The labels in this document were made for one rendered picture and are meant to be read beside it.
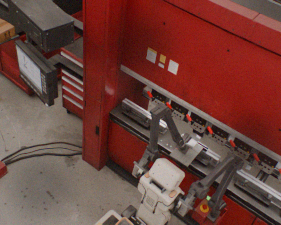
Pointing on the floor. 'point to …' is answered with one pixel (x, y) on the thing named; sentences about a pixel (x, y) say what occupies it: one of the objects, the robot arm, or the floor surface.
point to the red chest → (71, 89)
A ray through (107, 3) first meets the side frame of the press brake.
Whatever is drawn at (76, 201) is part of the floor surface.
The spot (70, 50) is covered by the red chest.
